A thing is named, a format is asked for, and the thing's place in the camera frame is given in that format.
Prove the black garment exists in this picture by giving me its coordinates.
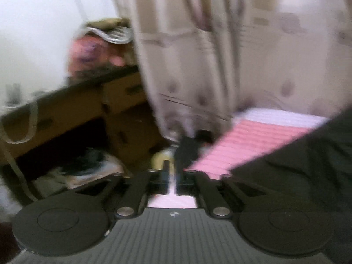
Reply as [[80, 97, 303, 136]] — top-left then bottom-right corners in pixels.
[[231, 108, 351, 263]]

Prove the clothes pile under desk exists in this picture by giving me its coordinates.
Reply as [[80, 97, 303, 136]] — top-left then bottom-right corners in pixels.
[[33, 149, 125, 197]]

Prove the pink purple checked bed sheet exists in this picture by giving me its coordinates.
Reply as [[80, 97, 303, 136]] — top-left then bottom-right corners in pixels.
[[148, 108, 328, 209]]

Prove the brown wooden drawer desk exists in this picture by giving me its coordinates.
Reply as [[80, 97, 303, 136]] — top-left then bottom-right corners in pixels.
[[1, 66, 164, 163]]

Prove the pink bag on desk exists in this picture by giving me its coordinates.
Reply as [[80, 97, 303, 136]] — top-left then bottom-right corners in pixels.
[[67, 35, 130, 76]]

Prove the beige leaf pattern curtain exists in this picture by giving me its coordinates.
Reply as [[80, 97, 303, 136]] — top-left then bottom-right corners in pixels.
[[115, 0, 351, 141]]

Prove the olive cloth with white band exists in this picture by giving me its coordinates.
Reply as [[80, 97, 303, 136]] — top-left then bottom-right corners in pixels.
[[81, 18, 133, 45]]

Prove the beige hanging strap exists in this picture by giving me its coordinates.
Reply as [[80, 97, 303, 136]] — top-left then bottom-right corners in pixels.
[[0, 99, 39, 203]]

